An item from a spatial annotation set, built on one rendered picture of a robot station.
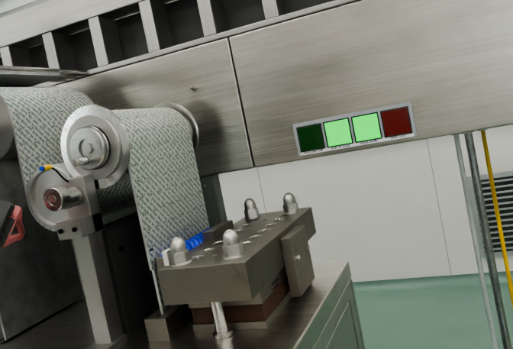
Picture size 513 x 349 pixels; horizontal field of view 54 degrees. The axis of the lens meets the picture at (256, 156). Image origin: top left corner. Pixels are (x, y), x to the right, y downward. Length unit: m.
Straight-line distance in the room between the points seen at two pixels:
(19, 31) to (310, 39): 0.80
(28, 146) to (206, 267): 0.45
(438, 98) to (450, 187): 2.40
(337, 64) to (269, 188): 2.63
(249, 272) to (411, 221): 2.75
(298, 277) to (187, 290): 0.22
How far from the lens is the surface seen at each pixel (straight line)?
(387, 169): 3.45
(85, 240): 0.93
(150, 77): 1.26
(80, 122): 0.94
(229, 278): 0.81
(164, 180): 0.98
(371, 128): 1.06
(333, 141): 1.08
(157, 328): 0.94
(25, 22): 1.51
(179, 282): 0.85
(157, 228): 0.95
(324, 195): 3.55
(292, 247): 0.94
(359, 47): 1.08
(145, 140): 0.95
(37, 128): 1.10
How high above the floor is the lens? 1.23
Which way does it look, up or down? 3 degrees down
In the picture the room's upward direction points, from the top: 11 degrees counter-clockwise
